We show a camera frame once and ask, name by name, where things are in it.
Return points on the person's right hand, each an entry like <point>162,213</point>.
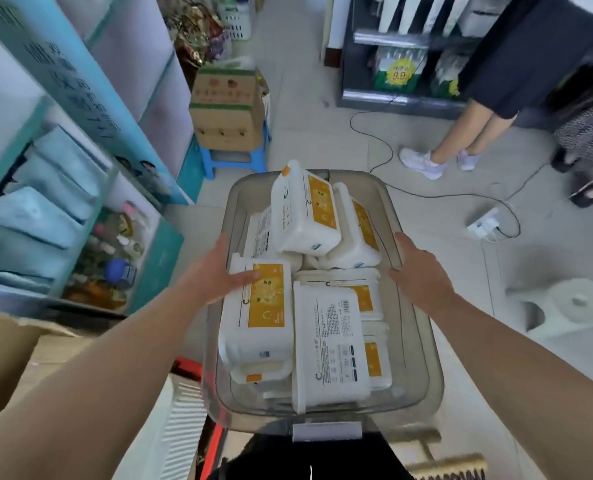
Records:
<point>424,282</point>

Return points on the person's left hand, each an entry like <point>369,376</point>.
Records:
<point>209,277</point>

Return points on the person's left thumb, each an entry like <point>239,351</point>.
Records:
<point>244,280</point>

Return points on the person's right thumb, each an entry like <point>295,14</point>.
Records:
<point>398,277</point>

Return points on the clear plastic storage bin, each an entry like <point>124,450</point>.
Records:
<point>411,344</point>

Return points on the person's left forearm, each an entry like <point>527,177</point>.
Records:
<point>86,389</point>

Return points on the person's right forearm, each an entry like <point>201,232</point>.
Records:
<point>521,389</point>

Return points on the pile of white yellow-label jugs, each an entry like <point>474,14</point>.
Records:
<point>326,339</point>

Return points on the white power strip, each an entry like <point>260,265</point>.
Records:
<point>482,224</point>

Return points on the blue plastic stool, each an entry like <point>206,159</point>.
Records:
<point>234,162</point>

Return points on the blue lidded jar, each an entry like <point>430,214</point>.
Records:
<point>119,272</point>

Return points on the group of small bottles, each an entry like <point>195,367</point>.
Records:
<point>109,239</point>

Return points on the brown cardboard box green stripes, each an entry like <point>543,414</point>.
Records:
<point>226,117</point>

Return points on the white ribbed plastic crate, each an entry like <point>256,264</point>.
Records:
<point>176,434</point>

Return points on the white paper roll pack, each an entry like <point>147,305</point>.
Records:
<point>569,307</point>

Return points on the person's black clothing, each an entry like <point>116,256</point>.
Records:
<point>311,459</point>

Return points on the gold bristle broom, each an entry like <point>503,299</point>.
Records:
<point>446,469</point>

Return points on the green packet with yellow tag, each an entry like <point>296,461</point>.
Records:
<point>400,69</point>

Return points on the green and white packet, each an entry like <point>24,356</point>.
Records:
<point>446,74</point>

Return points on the dark metal display shelf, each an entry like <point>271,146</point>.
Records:
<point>361,69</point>

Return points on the stack of light blue packets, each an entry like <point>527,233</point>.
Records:
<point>41,214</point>

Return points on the white plastic bag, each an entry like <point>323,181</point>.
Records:
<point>229,63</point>

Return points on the white and teal shelf unit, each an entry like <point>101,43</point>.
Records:
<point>141,59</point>

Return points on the plain open cardboard box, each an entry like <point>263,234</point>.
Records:
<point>6,359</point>

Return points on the pile of shiny gold goods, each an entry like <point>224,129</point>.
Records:
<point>194,29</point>

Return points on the white slotted plastic basket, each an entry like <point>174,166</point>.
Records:
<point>236,19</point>

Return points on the row of white packages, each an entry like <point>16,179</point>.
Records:
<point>416,12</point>

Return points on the red basket frame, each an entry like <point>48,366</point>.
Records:
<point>211,444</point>

